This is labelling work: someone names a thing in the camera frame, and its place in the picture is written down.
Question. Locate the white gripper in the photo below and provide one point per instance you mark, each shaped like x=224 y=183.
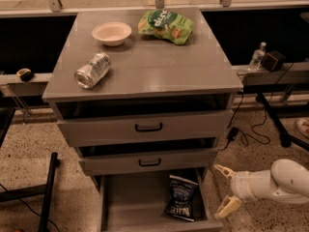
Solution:
x=241 y=186

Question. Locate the dark blue chip bag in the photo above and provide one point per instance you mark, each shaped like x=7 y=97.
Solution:
x=181 y=197

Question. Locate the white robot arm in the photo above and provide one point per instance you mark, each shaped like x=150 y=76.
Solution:
x=286 y=181

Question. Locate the grey middle drawer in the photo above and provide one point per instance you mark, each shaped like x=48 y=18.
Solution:
x=122 y=162

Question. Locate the grey drawer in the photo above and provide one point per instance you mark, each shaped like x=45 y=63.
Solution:
x=120 y=129
x=136 y=203
x=122 y=162

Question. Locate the grey top drawer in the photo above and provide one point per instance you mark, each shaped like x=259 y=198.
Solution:
x=120 y=129

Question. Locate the grey bottom drawer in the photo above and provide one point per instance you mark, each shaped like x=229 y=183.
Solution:
x=136 y=203

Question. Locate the grey drawer cabinet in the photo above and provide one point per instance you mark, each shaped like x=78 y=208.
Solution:
x=146 y=76

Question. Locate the green chip bag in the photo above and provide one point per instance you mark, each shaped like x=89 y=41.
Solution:
x=166 y=25

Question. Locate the black power adapter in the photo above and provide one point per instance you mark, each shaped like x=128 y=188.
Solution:
x=232 y=134

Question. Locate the black tripod leg right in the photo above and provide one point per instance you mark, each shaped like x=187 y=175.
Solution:
x=285 y=138

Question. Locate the red white shoe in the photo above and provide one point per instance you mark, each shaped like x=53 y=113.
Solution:
x=303 y=126

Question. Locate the clear water bottle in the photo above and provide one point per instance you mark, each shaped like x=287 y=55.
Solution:
x=257 y=57

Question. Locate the small black box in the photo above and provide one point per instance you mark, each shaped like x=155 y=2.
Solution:
x=273 y=61

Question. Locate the silver green soda can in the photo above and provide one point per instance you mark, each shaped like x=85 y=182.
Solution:
x=93 y=71

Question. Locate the black stand leg left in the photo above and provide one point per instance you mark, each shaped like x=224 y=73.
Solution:
x=45 y=190

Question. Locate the white bowl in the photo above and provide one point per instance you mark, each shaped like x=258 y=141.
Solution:
x=112 y=33

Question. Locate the yellow black tape measure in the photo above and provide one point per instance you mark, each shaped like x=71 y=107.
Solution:
x=25 y=74

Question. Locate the black middle drawer handle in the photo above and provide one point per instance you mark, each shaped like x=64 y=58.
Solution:
x=149 y=163

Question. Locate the black drawer handle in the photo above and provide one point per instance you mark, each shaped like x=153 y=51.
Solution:
x=149 y=163
x=148 y=128

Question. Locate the black top drawer handle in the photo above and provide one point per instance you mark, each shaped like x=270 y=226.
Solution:
x=148 y=128

